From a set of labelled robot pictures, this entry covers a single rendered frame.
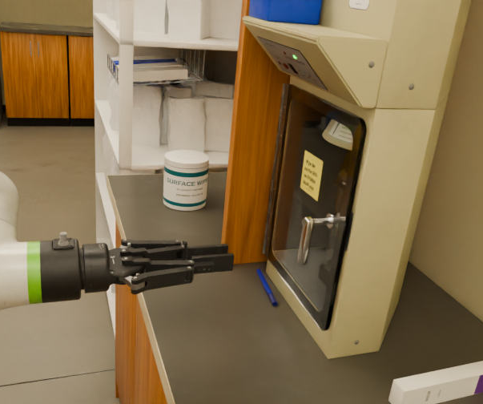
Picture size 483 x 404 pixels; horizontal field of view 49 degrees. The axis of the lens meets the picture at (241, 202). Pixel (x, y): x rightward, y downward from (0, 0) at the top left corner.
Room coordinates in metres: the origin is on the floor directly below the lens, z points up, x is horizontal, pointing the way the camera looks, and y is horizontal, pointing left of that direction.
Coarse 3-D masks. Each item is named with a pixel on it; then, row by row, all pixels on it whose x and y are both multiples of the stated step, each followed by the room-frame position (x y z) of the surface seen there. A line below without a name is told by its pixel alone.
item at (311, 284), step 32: (288, 96) 1.07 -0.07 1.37; (288, 128) 1.05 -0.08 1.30; (320, 128) 0.92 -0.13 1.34; (352, 128) 0.83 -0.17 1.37; (288, 160) 1.03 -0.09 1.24; (352, 160) 0.81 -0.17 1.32; (288, 192) 1.01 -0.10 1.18; (320, 192) 0.89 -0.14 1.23; (352, 192) 0.80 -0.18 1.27; (288, 224) 0.99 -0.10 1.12; (320, 224) 0.87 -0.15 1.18; (288, 256) 0.97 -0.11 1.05; (320, 256) 0.85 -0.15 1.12; (320, 288) 0.84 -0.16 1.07; (320, 320) 0.82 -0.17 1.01
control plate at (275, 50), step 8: (264, 40) 1.00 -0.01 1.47; (272, 48) 0.99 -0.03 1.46; (280, 48) 0.94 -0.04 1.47; (288, 48) 0.90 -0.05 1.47; (272, 56) 1.04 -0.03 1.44; (280, 56) 0.99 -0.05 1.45; (288, 56) 0.94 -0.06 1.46; (296, 56) 0.89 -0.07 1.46; (296, 64) 0.93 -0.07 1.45; (304, 64) 0.88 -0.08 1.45; (288, 72) 1.02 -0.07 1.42; (312, 72) 0.88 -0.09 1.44; (312, 80) 0.91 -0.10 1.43; (320, 80) 0.87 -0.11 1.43
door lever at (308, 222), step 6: (306, 216) 0.83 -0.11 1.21; (330, 216) 0.84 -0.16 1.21; (306, 222) 0.82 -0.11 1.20; (312, 222) 0.82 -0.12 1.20; (318, 222) 0.83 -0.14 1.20; (324, 222) 0.83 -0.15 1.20; (330, 222) 0.84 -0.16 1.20; (306, 228) 0.82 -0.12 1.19; (312, 228) 0.82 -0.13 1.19; (306, 234) 0.82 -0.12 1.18; (300, 240) 0.83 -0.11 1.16; (306, 240) 0.82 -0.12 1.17; (300, 246) 0.83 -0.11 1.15; (306, 246) 0.82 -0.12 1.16; (300, 252) 0.82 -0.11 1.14; (306, 252) 0.82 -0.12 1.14; (300, 258) 0.82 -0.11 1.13; (306, 258) 0.82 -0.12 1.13; (300, 264) 0.82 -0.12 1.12
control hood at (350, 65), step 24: (264, 24) 0.94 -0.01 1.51; (288, 24) 0.93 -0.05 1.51; (264, 48) 1.06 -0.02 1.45; (312, 48) 0.79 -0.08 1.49; (336, 48) 0.77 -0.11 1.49; (360, 48) 0.78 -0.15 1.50; (384, 48) 0.80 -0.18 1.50; (336, 72) 0.77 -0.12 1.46; (360, 72) 0.79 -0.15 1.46; (336, 96) 0.87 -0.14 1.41; (360, 96) 0.79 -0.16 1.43
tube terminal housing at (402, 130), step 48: (336, 0) 0.96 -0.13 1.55; (384, 0) 0.83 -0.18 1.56; (432, 0) 0.82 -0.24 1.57; (432, 48) 0.83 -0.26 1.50; (384, 96) 0.80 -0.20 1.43; (432, 96) 0.83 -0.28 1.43; (384, 144) 0.81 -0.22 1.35; (432, 144) 0.92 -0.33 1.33; (384, 192) 0.82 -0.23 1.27; (384, 240) 0.82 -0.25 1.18; (288, 288) 0.98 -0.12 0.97; (384, 288) 0.83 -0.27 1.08; (336, 336) 0.80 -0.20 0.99
